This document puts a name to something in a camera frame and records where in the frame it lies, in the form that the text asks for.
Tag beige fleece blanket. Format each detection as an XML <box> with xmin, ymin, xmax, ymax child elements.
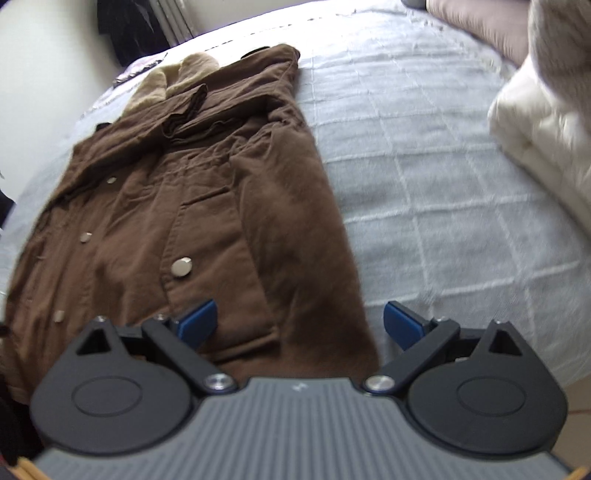
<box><xmin>524</xmin><ymin>0</ymin><xmax>591</xmax><ymax>93</ymax></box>

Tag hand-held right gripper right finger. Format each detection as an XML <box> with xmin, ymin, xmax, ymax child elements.
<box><xmin>362</xmin><ymin>301</ymin><xmax>528</xmax><ymax>396</ymax></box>

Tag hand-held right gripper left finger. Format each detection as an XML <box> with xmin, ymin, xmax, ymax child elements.
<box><xmin>74</xmin><ymin>299</ymin><xmax>241</xmax><ymax>396</ymax></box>

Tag grey patterned curtain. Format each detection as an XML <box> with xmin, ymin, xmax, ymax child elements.
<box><xmin>148</xmin><ymin>0</ymin><xmax>195</xmax><ymax>47</ymax></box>

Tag mauve pillow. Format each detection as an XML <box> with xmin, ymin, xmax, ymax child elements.
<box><xmin>425</xmin><ymin>0</ymin><xmax>532</xmax><ymax>70</ymax></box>

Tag folded white quilted blanket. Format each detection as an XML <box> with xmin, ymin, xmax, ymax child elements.
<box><xmin>488</xmin><ymin>69</ymin><xmax>591</xmax><ymax>227</ymax></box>

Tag brown coat with fleece collar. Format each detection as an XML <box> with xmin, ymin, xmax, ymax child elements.
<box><xmin>0</xmin><ymin>44</ymin><xmax>382</xmax><ymax>402</ymax></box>

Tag dark hanging clothes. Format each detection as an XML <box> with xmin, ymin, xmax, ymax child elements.
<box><xmin>97</xmin><ymin>0</ymin><xmax>160</xmax><ymax>68</ymax></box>

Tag small dark cloth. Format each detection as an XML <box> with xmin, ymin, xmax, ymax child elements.
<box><xmin>113</xmin><ymin>60</ymin><xmax>160</xmax><ymax>86</ymax></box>

